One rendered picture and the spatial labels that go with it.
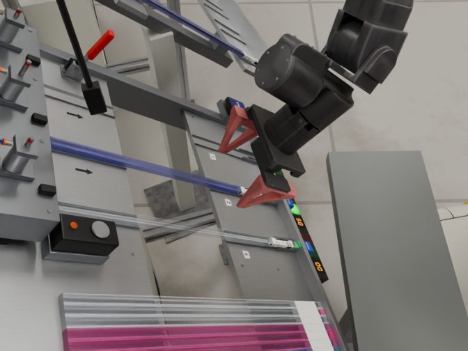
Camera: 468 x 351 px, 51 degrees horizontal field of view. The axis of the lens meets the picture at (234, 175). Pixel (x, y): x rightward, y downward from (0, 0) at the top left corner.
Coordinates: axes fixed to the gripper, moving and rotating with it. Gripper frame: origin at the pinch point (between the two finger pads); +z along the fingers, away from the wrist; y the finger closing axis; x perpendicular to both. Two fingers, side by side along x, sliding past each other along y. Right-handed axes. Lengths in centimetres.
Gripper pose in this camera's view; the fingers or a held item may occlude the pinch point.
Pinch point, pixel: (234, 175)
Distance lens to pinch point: 69.8
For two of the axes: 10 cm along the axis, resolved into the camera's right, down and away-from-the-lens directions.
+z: -6.6, 5.5, 5.1
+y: 2.8, 8.1, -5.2
